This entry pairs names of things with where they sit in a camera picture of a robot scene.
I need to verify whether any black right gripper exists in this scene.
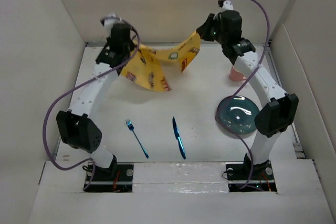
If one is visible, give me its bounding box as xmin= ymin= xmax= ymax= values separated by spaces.
xmin=196 ymin=13 xmax=228 ymax=45

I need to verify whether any yellow vehicle print cloth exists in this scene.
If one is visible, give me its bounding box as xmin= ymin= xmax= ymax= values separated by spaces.
xmin=120 ymin=32 xmax=201 ymax=92

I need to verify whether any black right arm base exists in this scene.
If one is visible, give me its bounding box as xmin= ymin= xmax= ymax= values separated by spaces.
xmin=222 ymin=161 xmax=277 ymax=193

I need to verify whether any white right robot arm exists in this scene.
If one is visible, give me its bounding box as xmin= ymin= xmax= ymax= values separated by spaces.
xmin=196 ymin=10 xmax=299 ymax=179

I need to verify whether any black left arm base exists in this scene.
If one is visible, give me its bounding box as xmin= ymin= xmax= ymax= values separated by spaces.
xmin=83 ymin=163 xmax=134 ymax=193

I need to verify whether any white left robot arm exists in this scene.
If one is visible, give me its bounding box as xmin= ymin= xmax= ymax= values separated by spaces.
xmin=56 ymin=23 xmax=135 ymax=180

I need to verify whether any pink ceramic mug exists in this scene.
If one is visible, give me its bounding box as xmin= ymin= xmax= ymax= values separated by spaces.
xmin=229 ymin=66 xmax=246 ymax=82

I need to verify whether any blue metal fork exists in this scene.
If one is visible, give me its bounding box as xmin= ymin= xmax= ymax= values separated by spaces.
xmin=125 ymin=119 xmax=149 ymax=159

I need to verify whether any dark teal ceramic plate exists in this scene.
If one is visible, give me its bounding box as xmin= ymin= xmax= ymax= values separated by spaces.
xmin=215 ymin=95 xmax=259 ymax=135

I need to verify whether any blue metal knife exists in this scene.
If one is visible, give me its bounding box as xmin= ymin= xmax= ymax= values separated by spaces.
xmin=172 ymin=117 xmax=186 ymax=159

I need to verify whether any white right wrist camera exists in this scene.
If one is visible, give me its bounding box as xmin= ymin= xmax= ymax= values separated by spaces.
xmin=218 ymin=0 xmax=234 ymax=12

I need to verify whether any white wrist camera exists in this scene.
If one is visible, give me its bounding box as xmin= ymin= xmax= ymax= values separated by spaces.
xmin=218 ymin=0 xmax=234 ymax=12
xmin=100 ymin=12 xmax=122 ymax=33

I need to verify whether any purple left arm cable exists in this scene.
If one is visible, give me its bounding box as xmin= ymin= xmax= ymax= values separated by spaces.
xmin=42 ymin=17 xmax=140 ymax=190

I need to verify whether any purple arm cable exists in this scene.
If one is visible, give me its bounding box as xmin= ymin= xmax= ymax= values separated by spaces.
xmin=42 ymin=17 xmax=140 ymax=190
xmin=217 ymin=0 xmax=271 ymax=190

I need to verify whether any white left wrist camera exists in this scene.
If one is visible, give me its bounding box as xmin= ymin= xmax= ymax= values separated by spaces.
xmin=100 ymin=12 xmax=122 ymax=33

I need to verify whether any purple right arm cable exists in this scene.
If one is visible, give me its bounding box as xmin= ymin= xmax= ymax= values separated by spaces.
xmin=217 ymin=0 xmax=271 ymax=190

